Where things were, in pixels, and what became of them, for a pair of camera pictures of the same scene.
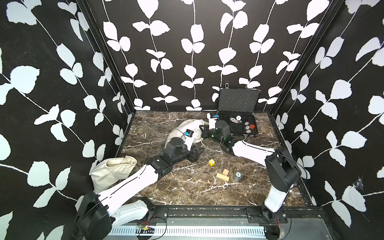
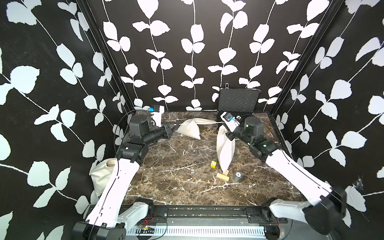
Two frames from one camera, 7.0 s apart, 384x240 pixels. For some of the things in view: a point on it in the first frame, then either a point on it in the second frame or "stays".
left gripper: x=193 y=154 → x=164 y=131
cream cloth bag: x=179 y=130 → x=225 y=149
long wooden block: x=222 y=176 stays
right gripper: x=205 y=132 → x=232 y=135
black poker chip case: x=238 y=107 stays
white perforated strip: x=200 y=230 stays
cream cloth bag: x=105 y=173 stays
